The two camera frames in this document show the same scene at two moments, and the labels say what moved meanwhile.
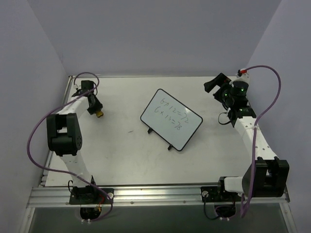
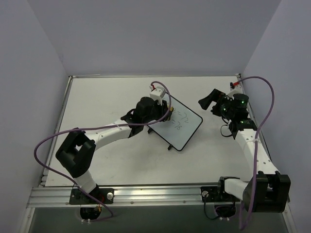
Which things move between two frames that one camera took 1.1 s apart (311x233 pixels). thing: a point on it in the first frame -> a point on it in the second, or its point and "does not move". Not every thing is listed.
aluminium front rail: [160, 197] does not move
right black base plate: [218, 194] does not move
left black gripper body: [95, 107] -> [164, 110]
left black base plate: [91, 196] does not move
